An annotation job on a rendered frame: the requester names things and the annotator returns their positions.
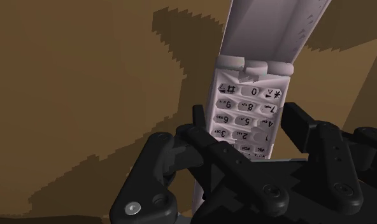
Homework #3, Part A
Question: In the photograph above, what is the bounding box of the white flip phone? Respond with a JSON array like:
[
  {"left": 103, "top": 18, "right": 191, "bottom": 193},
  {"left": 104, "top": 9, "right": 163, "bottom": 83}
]
[{"left": 192, "top": 0, "right": 332, "bottom": 215}]

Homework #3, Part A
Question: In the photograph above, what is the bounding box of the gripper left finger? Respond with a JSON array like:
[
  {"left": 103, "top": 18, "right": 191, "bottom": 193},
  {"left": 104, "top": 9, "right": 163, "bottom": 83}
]
[{"left": 109, "top": 104, "right": 290, "bottom": 224}]

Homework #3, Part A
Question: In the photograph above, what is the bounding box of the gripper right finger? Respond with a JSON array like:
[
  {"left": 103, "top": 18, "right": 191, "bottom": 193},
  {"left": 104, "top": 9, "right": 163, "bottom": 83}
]
[{"left": 280, "top": 102, "right": 377, "bottom": 216}]

